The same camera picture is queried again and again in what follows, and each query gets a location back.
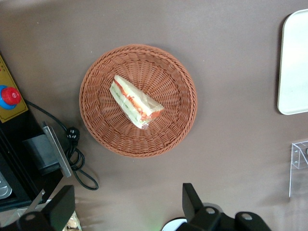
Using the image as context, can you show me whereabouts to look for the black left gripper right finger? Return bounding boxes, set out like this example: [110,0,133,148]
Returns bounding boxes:
[182,182,238,231]

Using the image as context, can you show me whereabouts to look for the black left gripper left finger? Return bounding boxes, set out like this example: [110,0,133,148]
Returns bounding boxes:
[16,184,76,231]

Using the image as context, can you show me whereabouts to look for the triangle sandwich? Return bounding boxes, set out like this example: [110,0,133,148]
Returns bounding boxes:
[110,75,165,130]

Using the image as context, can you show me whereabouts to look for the round brown wicker basket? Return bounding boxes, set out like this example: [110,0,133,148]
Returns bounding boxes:
[78,43,198,159]

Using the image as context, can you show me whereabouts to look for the beige plastic tray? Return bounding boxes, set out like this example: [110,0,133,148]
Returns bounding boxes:
[276,9,308,116]

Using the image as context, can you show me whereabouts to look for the clear bag of fried snacks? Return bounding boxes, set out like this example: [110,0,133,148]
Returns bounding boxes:
[66,211,81,229]

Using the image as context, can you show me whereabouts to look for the grey metal bar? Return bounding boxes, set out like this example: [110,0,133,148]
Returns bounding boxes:
[0,189,52,228]

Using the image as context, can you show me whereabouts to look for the steel appliance pan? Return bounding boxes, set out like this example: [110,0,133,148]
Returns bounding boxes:
[0,172,13,200]

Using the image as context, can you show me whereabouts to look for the black appliance with yellow panel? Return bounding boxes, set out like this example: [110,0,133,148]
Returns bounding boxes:
[0,49,75,214]

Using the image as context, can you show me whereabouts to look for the clear acrylic bottle rack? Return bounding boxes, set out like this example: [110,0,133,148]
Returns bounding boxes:
[288,139,308,198]

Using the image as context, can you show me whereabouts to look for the red emergency stop button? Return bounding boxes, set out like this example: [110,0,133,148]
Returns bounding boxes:
[0,85,21,111]

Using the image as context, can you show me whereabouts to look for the black power cable with plug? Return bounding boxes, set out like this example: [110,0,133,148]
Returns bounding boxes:
[24,100,100,191]

